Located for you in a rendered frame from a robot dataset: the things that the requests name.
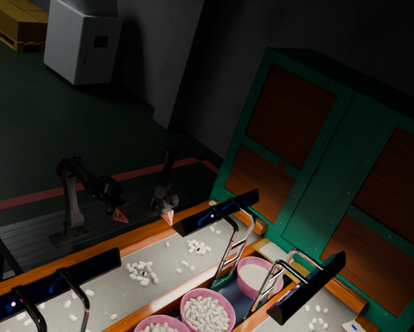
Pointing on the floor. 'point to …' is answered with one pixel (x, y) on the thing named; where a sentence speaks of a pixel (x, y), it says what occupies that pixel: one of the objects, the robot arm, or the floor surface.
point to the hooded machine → (82, 41)
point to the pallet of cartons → (17, 23)
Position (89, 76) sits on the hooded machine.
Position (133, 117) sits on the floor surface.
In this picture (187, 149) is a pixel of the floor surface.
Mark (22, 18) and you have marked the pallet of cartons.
